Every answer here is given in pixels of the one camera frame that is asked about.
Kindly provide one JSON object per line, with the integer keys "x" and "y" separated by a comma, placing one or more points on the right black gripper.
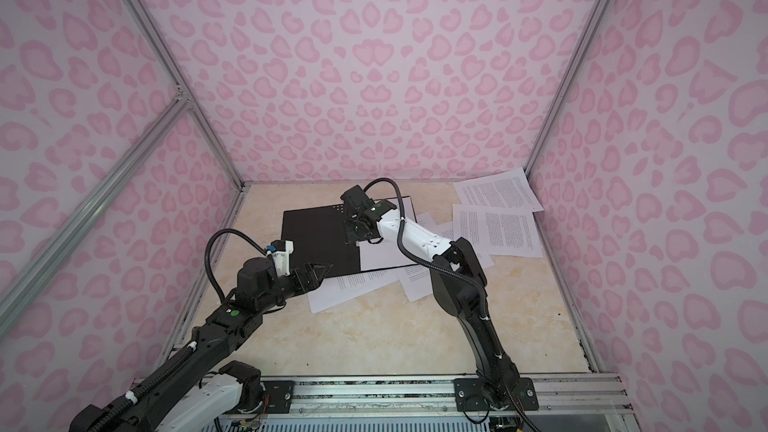
{"x": 349, "y": 232}

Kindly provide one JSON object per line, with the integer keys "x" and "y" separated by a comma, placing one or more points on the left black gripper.
{"x": 313, "y": 281}

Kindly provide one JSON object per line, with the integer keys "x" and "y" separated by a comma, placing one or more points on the blue black file folder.
{"x": 318, "y": 236}

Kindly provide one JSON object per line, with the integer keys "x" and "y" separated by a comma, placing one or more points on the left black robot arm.
{"x": 144, "y": 406}

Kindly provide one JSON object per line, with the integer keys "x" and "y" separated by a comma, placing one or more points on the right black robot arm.
{"x": 457, "y": 278}

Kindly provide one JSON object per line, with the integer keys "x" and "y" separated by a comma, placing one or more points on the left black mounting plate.
{"x": 270, "y": 397}

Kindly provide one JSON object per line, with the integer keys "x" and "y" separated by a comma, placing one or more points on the black mounting plate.
{"x": 270, "y": 397}
{"x": 475, "y": 394}

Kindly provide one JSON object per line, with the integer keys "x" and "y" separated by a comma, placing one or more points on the printed paper sheet far corner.
{"x": 508, "y": 190}

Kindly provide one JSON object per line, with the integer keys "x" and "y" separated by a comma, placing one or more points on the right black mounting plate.
{"x": 475, "y": 394}

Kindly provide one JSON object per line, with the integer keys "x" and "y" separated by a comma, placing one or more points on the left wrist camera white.
{"x": 280, "y": 252}

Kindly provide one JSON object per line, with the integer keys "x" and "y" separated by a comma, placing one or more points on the printed paper sheet right wall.
{"x": 497, "y": 231}

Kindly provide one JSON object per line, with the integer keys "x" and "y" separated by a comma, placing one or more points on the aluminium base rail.
{"x": 568, "y": 402}

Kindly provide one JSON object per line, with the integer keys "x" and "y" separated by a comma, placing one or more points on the aluminium frame post back left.
{"x": 160, "y": 47}

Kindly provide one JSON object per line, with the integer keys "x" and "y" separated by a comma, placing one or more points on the aluminium frame post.
{"x": 160, "y": 47}
{"x": 593, "y": 24}

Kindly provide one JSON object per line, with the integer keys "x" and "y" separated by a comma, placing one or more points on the aluminium frame strut diagonal left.
{"x": 38, "y": 273}

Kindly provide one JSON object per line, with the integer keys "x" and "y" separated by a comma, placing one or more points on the aluminium frame post back right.
{"x": 593, "y": 24}

